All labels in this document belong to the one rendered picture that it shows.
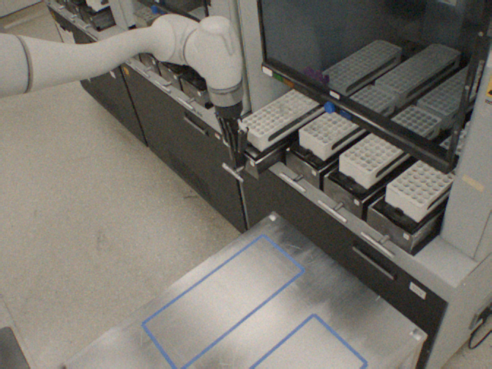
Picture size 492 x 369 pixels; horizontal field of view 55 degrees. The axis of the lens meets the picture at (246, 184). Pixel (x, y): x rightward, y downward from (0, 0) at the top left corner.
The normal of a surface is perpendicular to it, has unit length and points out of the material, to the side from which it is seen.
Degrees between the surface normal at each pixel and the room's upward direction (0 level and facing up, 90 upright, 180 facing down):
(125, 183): 0
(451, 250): 0
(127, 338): 0
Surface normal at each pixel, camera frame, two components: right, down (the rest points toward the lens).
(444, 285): -0.77, 0.51
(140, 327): -0.12, -0.69
